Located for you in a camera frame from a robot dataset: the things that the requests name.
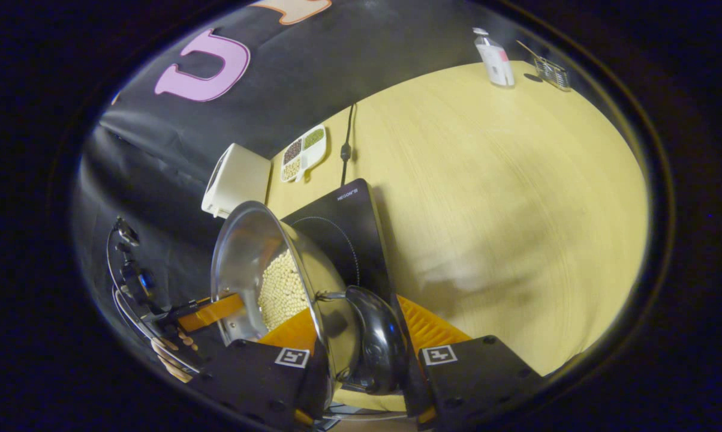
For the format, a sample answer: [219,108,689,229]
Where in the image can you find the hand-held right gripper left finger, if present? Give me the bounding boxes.
[193,307,338,430]

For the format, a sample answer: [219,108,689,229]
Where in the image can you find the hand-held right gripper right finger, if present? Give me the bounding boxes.
[397,294,544,430]

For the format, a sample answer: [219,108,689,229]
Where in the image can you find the steel pot with beans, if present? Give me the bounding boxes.
[210,200,410,397]

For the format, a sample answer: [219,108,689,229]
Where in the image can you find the black induction cooktop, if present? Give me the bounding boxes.
[280,178,398,307]

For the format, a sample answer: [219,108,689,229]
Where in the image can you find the white toaster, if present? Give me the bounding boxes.
[201,143,272,219]

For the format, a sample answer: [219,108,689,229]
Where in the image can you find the white divided dish with beans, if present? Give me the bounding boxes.
[279,124,327,183]

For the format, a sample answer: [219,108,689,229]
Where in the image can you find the clear holder with wooden stick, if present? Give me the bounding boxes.
[516,40,571,92]

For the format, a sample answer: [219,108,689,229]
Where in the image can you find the black power cable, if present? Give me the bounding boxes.
[339,103,356,187]

